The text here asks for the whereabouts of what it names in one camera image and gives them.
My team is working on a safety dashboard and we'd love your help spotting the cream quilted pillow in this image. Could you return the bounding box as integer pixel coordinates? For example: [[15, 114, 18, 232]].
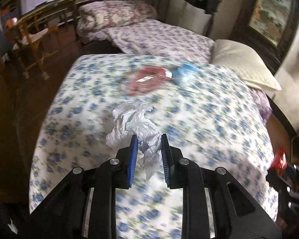
[[210, 39, 281, 92]]

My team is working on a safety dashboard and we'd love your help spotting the wooden chair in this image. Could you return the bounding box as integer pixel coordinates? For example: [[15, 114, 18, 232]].
[[5, 11, 61, 80]]

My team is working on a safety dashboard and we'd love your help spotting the folded floral quilt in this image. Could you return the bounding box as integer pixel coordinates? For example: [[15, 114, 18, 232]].
[[77, 1, 157, 43]]

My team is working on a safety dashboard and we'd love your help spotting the clear red pastry wrapper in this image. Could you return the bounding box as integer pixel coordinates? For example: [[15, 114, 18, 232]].
[[126, 65, 172, 96]]

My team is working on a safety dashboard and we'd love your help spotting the white plastic bag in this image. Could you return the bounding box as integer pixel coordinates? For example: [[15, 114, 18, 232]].
[[106, 101, 162, 181]]

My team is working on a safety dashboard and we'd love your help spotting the red snack bag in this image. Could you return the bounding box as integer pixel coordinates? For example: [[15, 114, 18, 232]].
[[270, 149, 287, 171]]

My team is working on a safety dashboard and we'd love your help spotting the purple floral bed sheet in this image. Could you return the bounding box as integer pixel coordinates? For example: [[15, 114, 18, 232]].
[[106, 18, 215, 64]]

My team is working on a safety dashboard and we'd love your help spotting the lilac folded blanket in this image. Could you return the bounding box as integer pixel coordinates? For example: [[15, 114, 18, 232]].
[[250, 87, 272, 123]]

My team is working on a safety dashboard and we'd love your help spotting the framed landscape painting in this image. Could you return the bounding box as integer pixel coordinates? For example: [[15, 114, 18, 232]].
[[246, 0, 299, 53]]

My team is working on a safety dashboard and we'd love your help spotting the blue face mask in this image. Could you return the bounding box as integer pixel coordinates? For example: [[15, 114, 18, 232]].
[[171, 64, 198, 86]]

